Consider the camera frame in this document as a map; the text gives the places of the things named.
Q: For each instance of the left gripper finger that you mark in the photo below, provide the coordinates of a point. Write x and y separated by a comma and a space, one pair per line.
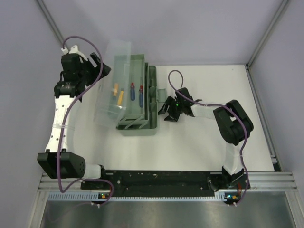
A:
106, 70
96, 59

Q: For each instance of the blue red precision screwdriver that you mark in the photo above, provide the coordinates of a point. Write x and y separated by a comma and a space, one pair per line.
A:
132, 91

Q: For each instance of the green cantilever tool box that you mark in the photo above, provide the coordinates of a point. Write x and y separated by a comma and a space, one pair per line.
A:
128, 97

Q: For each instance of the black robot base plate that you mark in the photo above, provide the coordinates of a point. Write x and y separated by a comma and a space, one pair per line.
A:
144, 181

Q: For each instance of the grey slotted cable duct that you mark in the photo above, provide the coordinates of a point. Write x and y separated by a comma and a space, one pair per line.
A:
95, 196

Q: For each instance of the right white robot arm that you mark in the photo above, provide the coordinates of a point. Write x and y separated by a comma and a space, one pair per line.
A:
234, 126

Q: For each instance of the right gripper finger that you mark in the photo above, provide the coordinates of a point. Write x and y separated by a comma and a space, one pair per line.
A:
166, 105
173, 117

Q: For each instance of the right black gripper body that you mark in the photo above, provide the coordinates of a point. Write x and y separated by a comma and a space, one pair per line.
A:
175, 107

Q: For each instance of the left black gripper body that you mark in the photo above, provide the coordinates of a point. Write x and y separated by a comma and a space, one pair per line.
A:
88, 72

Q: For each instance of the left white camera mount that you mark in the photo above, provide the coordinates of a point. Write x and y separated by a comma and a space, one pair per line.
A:
74, 50

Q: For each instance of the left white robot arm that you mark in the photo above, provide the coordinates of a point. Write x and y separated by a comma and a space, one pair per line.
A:
59, 159

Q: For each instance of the aluminium frame rail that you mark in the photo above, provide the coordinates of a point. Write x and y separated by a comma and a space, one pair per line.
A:
259, 181

